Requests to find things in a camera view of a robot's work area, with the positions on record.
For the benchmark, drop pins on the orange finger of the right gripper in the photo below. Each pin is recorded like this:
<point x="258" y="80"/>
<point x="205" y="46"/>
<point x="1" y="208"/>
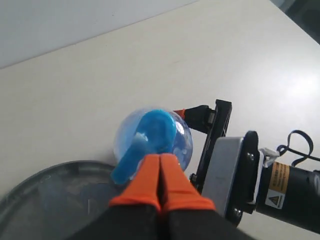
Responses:
<point x="197" y="118"/>

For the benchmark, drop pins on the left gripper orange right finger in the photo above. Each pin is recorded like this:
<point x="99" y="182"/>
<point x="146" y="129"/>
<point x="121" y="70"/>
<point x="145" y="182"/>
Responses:
<point x="189" y="215"/>

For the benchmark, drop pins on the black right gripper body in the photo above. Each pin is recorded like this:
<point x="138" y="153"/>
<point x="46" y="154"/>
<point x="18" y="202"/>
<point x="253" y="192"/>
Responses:
<point x="214" y="124"/>

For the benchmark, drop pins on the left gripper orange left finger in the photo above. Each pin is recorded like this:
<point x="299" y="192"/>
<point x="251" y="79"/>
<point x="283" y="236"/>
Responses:
<point x="132" y="215"/>

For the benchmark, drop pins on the blue pump lotion bottle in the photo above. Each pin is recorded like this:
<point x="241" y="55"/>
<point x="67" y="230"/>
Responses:
<point x="150" y="131"/>

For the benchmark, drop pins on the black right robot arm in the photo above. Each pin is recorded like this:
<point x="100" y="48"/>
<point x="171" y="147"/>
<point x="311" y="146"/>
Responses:
<point x="286" y="192"/>

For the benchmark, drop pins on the round steel plate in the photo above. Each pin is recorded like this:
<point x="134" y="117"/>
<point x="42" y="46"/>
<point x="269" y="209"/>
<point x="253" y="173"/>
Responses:
<point x="57" y="201"/>

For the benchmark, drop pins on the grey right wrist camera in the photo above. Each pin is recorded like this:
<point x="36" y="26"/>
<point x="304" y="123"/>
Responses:
<point x="232" y="175"/>

